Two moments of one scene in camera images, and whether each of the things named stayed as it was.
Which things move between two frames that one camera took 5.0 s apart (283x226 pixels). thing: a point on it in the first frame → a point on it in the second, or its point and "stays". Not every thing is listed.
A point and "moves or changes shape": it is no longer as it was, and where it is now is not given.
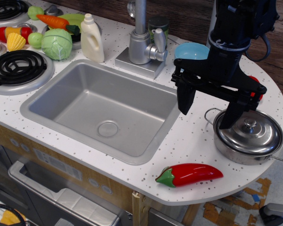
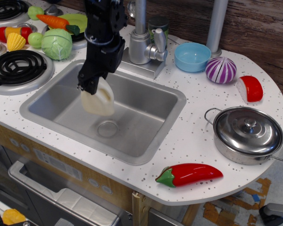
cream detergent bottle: [91, 40] moves or changes shape
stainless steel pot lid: [254, 133] stays
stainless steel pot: [254, 137] stays
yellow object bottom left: [8, 217] stays
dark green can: [155, 22] stays
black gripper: [220, 76] → [100, 60]
